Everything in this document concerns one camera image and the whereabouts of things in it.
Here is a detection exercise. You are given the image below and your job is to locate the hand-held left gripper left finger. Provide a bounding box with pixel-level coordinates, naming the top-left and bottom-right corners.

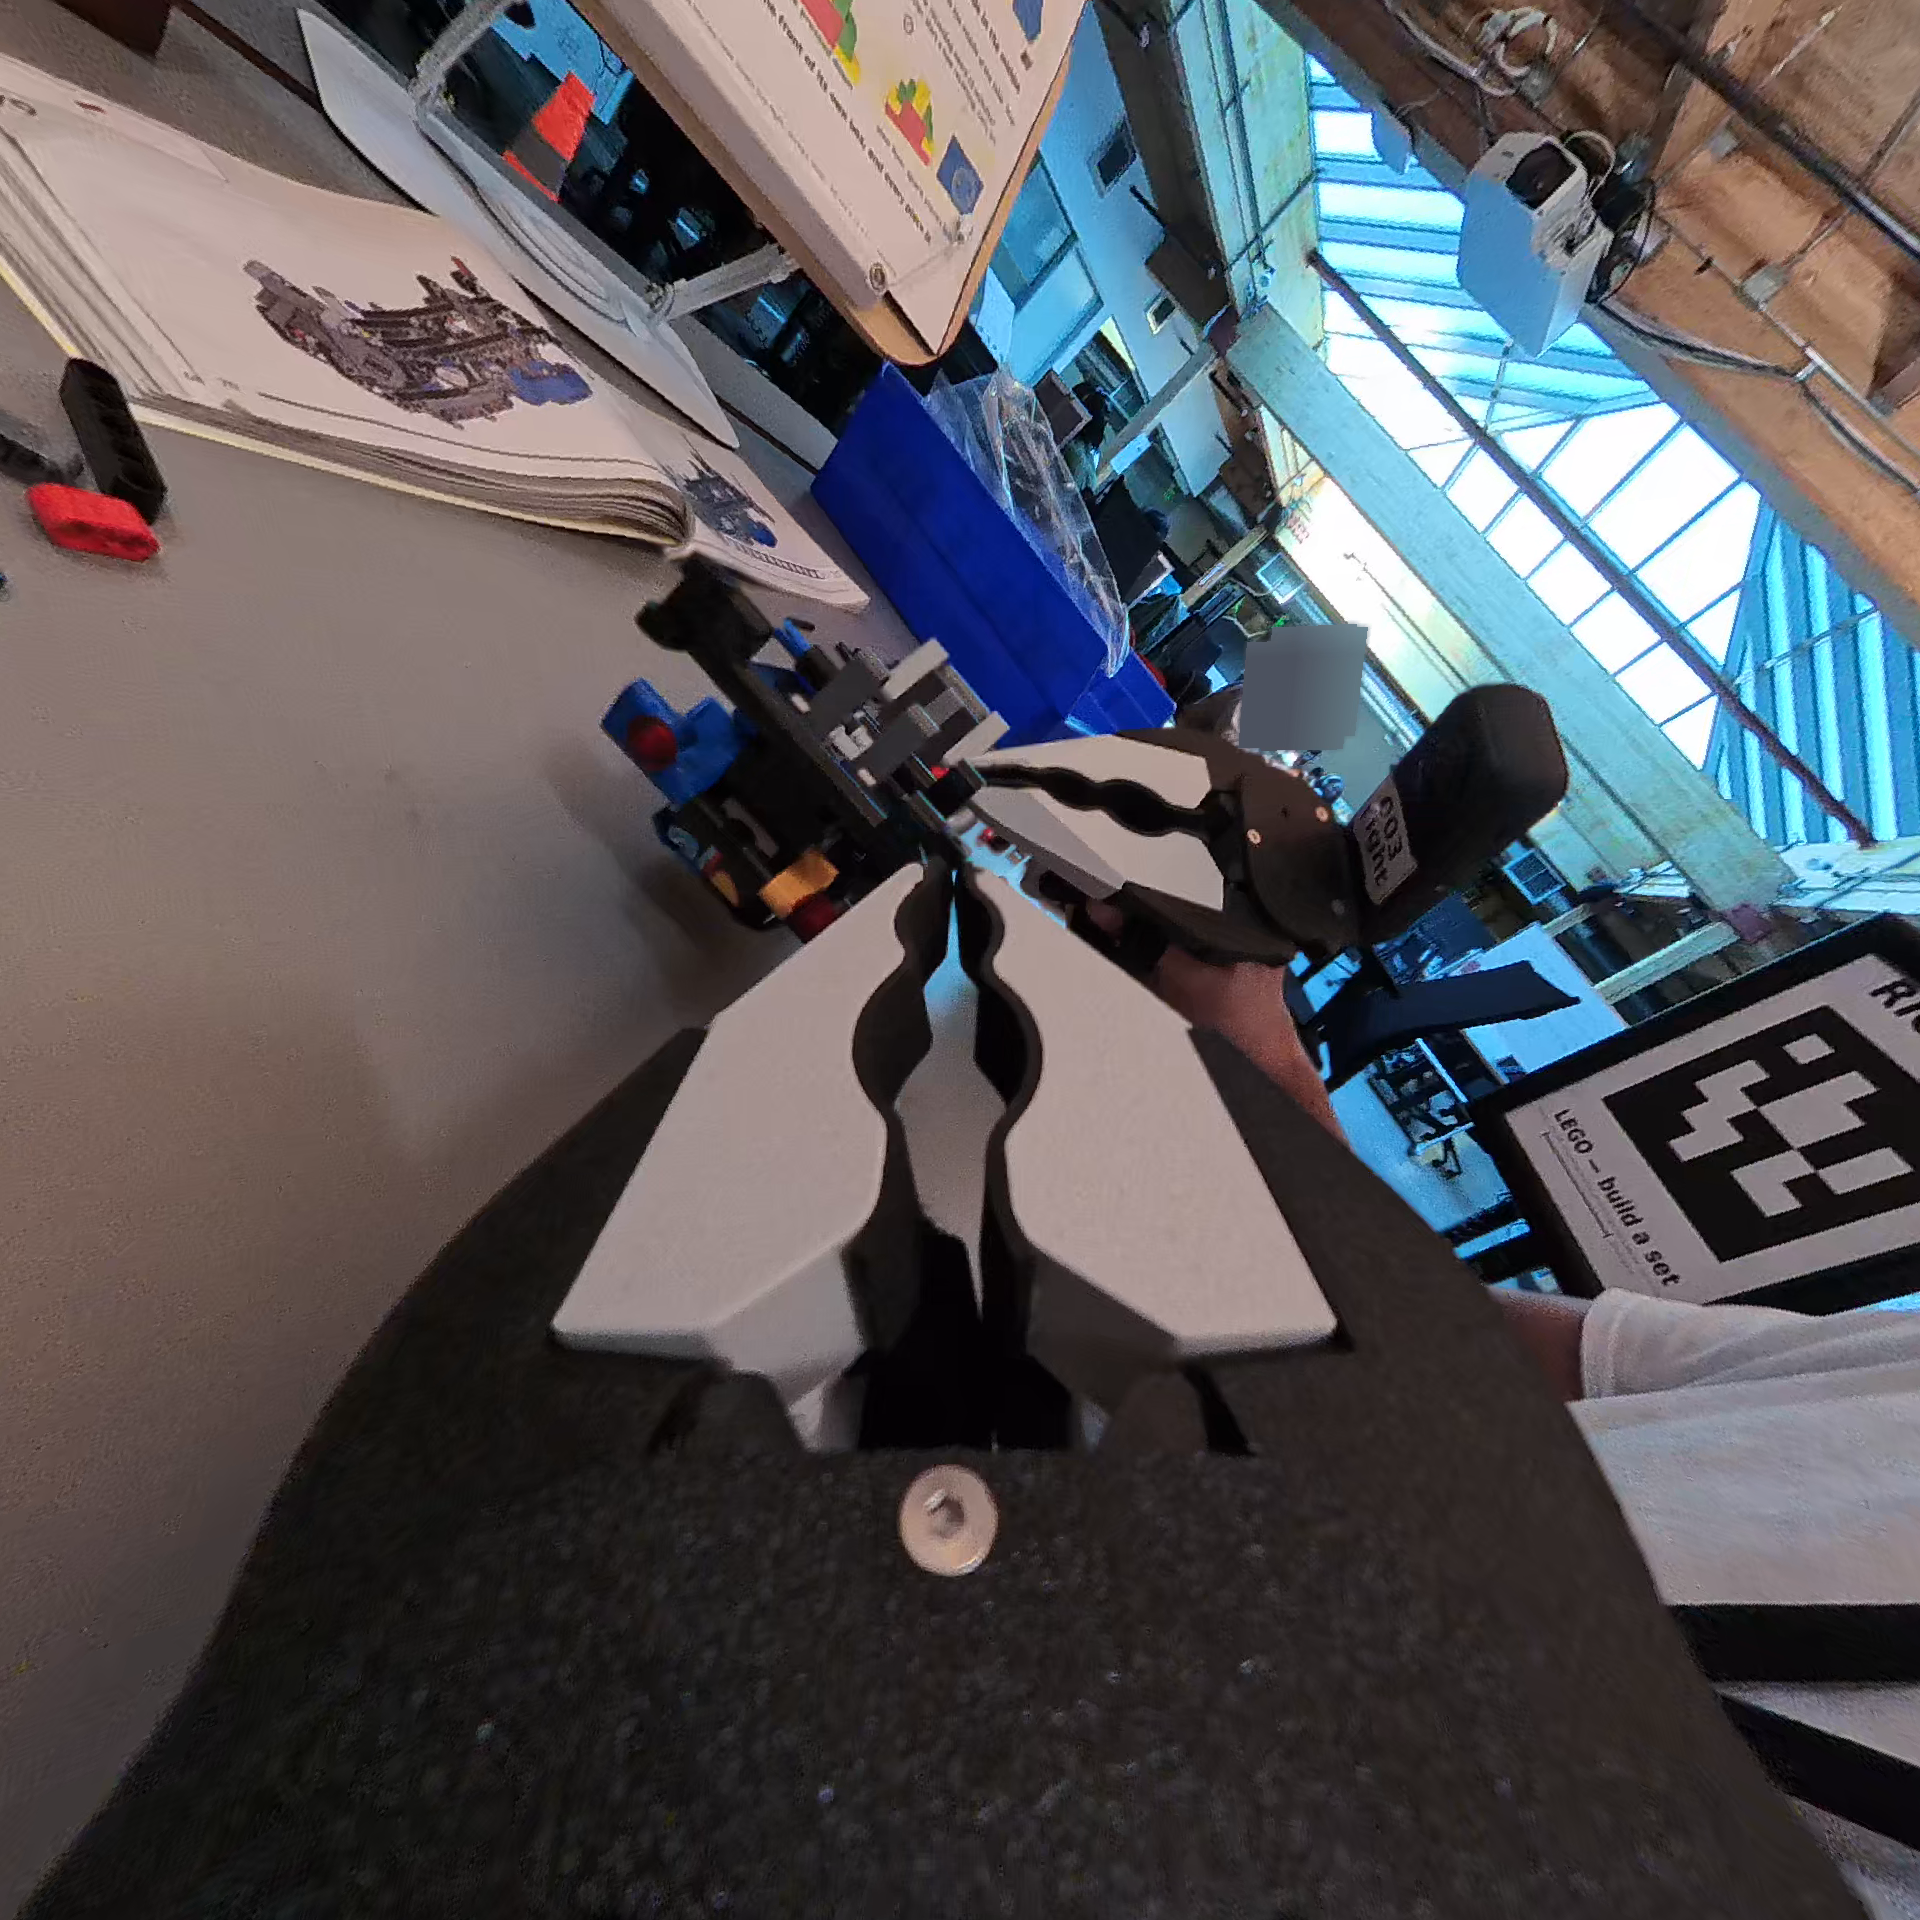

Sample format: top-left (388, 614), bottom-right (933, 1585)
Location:
top-left (551, 865), bottom-right (962, 1448)

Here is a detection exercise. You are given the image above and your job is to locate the wooden board with instruction sheet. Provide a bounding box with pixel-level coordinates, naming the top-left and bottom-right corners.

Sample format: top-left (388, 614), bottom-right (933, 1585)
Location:
top-left (577, 0), bottom-right (1089, 367)

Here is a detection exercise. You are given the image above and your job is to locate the lego set box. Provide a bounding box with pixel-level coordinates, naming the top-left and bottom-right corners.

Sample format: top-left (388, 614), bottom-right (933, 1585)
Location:
top-left (448, 0), bottom-right (782, 302)

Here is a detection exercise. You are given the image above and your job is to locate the skylight window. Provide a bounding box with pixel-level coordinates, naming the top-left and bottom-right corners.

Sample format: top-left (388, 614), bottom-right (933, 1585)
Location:
top-left (1300, 61), bottom-right (1920, 845)

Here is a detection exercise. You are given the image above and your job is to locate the open instruction booklet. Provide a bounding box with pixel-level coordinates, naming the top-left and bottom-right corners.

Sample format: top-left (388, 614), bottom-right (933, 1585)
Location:
top-left (0, 51), bottom-right (875, 614)

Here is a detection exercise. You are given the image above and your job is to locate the clear plastic bag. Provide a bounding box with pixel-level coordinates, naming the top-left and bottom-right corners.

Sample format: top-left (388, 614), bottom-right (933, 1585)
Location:
top-left (922, 367), bottom-right (1133, 678)

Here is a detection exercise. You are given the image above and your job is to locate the person's right hand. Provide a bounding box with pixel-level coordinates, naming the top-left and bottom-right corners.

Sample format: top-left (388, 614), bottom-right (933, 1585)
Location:
top-left (1083, 897), bottom-right (1347, 1141)

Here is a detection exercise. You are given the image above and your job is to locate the small red lego piece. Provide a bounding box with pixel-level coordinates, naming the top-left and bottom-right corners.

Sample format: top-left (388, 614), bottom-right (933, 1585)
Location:
top-left (23, 479), bottom-right (162, 565)

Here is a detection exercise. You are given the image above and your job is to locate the lego chassis model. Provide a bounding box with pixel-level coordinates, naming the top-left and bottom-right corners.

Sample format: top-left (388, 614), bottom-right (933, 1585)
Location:
top-left (599, 563), bottom-right (1026, 943)

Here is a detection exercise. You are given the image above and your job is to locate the white stand base with arm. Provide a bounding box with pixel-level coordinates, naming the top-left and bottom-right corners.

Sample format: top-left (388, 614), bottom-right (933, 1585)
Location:
top-left (294, 5), bottom-right (801, 450)

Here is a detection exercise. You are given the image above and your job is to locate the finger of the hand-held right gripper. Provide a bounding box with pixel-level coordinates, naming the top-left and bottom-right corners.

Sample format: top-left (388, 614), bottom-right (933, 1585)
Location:
top-left (971, 730), bottom-right (1229, 823)
top-left (967, 781), bottom-right (1229, 920)

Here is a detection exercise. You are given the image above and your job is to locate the black framed marker sign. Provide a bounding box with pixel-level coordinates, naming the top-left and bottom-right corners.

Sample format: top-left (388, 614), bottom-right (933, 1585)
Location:
top-left (1468, 912), bottom-right (1920, 1318)

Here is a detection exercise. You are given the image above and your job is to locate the black chair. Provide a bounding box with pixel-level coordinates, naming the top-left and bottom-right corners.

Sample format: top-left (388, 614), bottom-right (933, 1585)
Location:
top-left (1299, 961), bottom-right (1586, 1094)

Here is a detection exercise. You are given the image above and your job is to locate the short black lego beam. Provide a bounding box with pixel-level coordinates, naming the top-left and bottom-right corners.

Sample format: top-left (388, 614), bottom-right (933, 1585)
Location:
top-left (57, 357), bottom-right (169, 526)

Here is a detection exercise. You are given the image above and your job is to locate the white ceiling camera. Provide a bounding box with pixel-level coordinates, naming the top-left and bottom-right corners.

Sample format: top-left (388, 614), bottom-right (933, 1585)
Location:
top-left (1455, 131), bottom-right (1622, 358)

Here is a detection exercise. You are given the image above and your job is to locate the blue plastic bin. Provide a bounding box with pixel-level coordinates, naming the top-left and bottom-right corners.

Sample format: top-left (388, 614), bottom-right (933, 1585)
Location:
top-left (809, 364), bottom-right (1181, 742)

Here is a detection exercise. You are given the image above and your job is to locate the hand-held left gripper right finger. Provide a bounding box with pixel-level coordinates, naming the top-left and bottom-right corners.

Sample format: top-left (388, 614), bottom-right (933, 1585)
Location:
top-left (960, 871), bottom-right (1340, 1418)

